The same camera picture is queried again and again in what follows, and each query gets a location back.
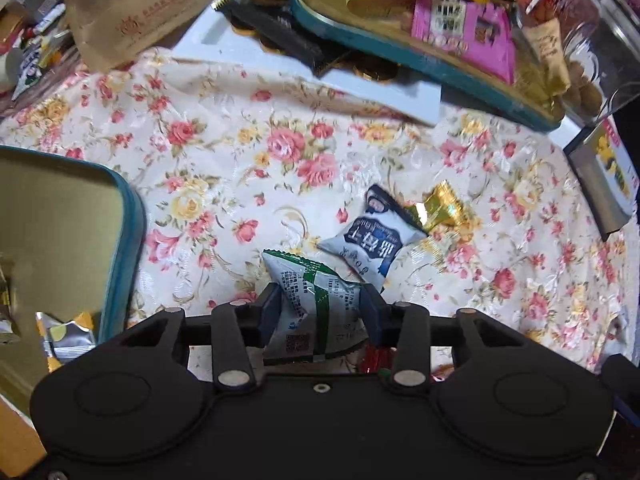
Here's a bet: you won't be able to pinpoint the teal tin tray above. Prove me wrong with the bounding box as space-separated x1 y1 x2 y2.
0 145 147 411

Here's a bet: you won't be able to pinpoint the small white blue carton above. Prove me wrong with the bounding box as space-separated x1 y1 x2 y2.
12 45 46 101

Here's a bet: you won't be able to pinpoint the black snack packet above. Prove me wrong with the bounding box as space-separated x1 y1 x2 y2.
215 0 351 76

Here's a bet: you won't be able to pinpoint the teal tin of sweets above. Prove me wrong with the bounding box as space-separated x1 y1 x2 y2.
290 0 566 132

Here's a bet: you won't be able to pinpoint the beige snack packet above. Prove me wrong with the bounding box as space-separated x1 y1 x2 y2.
522 17 572 96

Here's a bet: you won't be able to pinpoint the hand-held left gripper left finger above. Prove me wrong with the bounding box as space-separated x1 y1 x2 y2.
117 282 285 393

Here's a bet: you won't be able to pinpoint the floral tablecloth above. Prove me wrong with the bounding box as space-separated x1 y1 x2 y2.
0 47 640 376

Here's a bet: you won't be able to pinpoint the snack packets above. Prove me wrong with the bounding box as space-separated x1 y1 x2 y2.
35 311 97 373

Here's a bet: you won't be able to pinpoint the green white snack packet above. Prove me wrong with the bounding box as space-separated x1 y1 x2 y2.
261 249 371 366

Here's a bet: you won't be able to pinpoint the glass cookie jar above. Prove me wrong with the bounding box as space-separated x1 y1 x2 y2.
520 0 640 126

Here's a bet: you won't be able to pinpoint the red snack packet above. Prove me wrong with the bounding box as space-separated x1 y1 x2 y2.
357 345 401 375

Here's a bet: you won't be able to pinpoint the yellow print box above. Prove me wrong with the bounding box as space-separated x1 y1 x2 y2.
564 119 640 242

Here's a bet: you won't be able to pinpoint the brown paper bag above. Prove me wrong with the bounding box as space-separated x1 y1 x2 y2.
65 0 221 71

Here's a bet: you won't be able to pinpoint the pink snack packet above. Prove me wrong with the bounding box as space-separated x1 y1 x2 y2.
411 0 516 86

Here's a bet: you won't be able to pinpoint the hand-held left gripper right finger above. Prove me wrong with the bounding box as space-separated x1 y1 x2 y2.
360 283 526 395

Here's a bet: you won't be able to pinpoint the blue white snack packet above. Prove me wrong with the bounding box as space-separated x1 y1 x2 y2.
317 184 430 295

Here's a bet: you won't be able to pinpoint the white tray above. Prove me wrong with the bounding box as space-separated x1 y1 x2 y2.
171 0 443 127

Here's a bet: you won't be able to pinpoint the gold candy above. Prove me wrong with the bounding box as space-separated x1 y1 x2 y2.
404 182 476 233

